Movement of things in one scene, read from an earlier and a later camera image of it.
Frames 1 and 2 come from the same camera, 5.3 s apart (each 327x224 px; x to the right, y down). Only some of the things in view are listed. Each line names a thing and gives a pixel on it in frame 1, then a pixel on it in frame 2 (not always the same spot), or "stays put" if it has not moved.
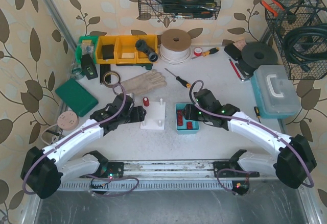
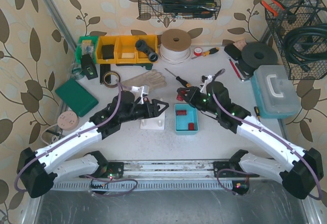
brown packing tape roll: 109,85 stays put
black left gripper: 132,114 → 149,108
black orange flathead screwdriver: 186,84 stays put
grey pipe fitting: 141,46 stays put
